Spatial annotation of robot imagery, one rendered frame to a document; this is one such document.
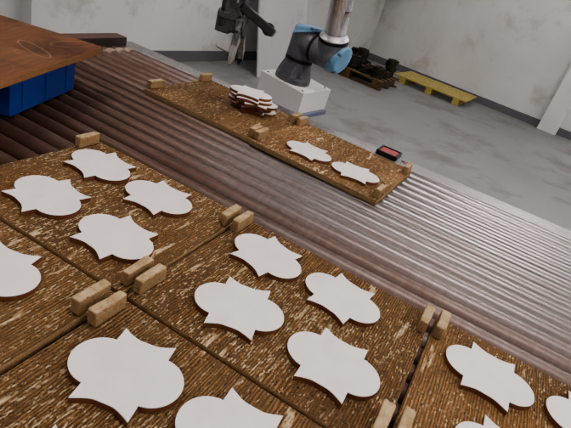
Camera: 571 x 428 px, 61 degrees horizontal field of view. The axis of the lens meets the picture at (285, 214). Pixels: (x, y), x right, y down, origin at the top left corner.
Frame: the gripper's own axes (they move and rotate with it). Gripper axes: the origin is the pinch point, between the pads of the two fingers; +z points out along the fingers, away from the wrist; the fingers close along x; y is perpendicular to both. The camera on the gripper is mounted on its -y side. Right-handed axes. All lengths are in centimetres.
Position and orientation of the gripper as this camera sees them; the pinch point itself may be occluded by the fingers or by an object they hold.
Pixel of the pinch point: (235, 65)
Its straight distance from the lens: 151.5
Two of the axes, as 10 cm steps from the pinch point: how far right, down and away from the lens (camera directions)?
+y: -9.7, -2.4, 0.2
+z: -2.2, 9.2, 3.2
